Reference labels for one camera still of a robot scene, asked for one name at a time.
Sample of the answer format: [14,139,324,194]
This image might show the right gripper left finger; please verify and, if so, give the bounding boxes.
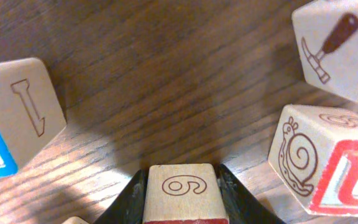
[93,170,147,224]

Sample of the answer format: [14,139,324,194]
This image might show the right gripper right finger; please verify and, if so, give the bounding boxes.
[218,164,285,224]

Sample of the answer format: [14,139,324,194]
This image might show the red I block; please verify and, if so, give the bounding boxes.
[142,163,229,224]

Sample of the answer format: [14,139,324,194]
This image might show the red U block right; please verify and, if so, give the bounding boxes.
[268,105,358,217]

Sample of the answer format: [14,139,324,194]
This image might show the blue L block lower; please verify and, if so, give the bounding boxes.
[0,57,67,178]

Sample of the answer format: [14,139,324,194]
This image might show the yellow block right inner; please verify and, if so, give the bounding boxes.
[291,0,358,103]

